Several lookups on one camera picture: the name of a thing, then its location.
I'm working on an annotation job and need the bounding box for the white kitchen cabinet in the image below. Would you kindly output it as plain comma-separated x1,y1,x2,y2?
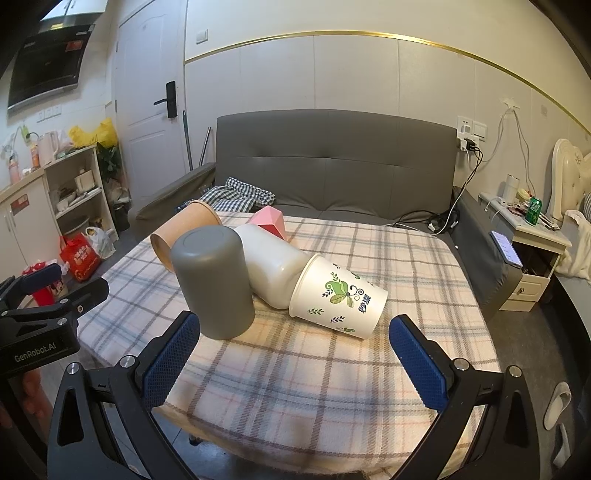
0,168,61,273

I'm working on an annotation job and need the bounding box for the red shopping bag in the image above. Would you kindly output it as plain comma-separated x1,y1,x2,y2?
59,232,101,283

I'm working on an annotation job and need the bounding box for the floral paper cup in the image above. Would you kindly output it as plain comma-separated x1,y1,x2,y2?
288,252,389,340

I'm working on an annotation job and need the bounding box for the grey plastic cup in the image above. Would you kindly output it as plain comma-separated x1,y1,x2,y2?
170,225,256,341

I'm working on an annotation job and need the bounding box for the plaid tablecloth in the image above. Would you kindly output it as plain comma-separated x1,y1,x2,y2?
76,211,504,476

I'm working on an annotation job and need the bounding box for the white open shelf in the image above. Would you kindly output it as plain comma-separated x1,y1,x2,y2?
44,145,116,241

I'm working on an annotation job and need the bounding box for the white door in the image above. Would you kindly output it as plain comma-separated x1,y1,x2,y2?
112,0,188,213

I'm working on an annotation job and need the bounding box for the green plant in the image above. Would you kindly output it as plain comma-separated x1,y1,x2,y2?
97,143,123,176

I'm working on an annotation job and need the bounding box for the red cartoon bag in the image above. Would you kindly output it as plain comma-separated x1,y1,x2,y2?
32,277,70,306

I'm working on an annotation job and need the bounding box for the checked cloth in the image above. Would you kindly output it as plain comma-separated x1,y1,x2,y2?
198,176,277,214

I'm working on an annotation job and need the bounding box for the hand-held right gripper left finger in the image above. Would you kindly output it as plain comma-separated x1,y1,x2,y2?
46,310,201,480

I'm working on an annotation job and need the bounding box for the black door lock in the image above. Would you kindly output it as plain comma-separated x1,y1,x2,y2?
154,81,177,118

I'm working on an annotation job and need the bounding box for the white plastic cup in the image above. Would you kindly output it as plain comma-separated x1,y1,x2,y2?
235,224,309,310

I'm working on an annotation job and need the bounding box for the white nightstand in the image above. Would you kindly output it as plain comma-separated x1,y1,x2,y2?
478,191,573,312

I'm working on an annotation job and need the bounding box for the white wall socket panel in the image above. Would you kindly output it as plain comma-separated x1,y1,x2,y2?
457,116,488,139

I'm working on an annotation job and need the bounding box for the brown paper cup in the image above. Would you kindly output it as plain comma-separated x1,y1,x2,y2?
150,199,223,273

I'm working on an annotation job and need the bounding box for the cream bed headboard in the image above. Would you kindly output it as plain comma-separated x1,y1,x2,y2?
549,138,591,222

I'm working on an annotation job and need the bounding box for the grey sofa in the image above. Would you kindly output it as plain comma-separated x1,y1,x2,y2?
134,111,525,319

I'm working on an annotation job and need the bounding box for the black cable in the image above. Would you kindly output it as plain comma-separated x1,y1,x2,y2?
385,148,483,234

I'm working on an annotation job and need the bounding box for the black range hood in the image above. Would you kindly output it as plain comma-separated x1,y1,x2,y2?
7,11,102,112

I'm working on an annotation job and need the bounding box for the white electric kettle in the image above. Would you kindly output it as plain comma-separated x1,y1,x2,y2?
37,130,61,164

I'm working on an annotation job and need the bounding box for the white slipper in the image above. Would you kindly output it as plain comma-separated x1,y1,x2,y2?
543,381,572,431

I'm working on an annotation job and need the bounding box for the pink box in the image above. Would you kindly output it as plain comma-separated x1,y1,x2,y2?
249,206,289,241

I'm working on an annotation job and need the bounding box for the smartphone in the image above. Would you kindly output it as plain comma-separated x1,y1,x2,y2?
490,230,524,268

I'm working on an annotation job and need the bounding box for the white bedding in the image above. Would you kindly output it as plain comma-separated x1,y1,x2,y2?
554,210,591,278

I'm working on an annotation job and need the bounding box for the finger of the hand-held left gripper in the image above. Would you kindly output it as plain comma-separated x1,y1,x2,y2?
0,262,63,311
44,276,110,326

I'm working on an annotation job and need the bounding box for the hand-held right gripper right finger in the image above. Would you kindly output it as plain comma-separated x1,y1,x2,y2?
389,315,541,480

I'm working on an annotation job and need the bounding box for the white cable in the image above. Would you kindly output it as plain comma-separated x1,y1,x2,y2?
489,104,536,195

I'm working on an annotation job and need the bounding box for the person's left hand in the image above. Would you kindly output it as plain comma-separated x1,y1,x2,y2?
0,369,53,432

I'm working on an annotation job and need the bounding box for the yellow plastic bag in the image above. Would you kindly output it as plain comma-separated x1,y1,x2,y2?
69,117,116,148

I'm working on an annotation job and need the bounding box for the white plastic bag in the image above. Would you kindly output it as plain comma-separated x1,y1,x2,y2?
85,226,116,260

